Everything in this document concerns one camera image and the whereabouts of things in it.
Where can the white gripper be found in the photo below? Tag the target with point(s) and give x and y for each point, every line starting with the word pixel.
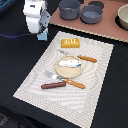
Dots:
pixel 37 17

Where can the yellow toy bread loaf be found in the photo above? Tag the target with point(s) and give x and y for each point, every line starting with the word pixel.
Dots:
pixel 70 43

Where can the white and blue toy fish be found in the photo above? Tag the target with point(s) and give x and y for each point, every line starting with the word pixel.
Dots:
pixel 70 63

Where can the brown toy sausage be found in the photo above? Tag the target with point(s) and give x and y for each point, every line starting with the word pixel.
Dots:
pixel 53 85

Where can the light blue milk carton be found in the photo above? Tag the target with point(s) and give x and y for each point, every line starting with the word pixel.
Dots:
pixel 43 36

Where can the tall grey pot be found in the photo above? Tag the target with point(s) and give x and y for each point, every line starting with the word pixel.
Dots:
pixel 69 9

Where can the low grey pot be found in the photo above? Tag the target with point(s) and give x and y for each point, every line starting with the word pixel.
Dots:
pixel 91 14

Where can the round beige plate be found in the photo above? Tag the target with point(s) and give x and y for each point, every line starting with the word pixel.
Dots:
pixel 68 72

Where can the beige bowl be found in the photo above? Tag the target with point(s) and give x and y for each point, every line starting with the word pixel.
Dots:
pixel 123 16

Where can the woven beige placemat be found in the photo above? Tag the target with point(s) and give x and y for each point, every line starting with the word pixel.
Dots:
pixel 69 106

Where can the knife with wooden handle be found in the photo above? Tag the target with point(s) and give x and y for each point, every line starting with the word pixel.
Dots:
pixel 79 56

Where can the fork with wooden handle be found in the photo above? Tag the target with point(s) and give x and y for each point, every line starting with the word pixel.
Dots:
pixel 71 82

